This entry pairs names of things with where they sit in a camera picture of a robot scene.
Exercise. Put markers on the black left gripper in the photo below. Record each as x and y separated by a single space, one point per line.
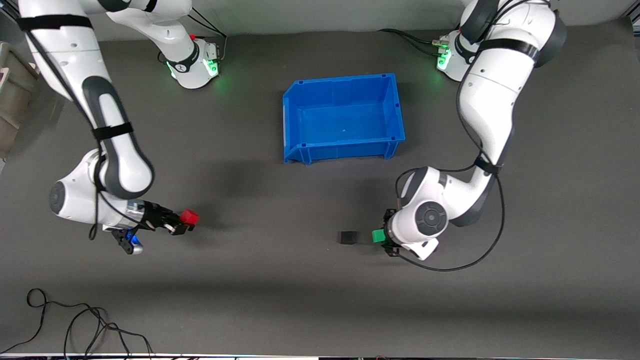
388 218

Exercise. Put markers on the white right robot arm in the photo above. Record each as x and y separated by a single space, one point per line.
117 160

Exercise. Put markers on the beige plastic box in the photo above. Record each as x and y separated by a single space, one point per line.
12 100

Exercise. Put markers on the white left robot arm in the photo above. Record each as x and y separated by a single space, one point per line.
487 110

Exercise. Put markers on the dark aluminium frame rail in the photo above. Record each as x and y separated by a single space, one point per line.
635 20

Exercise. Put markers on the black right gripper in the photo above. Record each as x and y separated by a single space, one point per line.
154 215

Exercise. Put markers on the green cube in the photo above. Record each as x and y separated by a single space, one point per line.
378 236

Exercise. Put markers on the red cube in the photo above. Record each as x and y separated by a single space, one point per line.
189 216

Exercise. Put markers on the blue plastic bin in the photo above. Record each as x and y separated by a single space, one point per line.
345 117

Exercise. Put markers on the black cube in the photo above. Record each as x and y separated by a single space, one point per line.
347 237

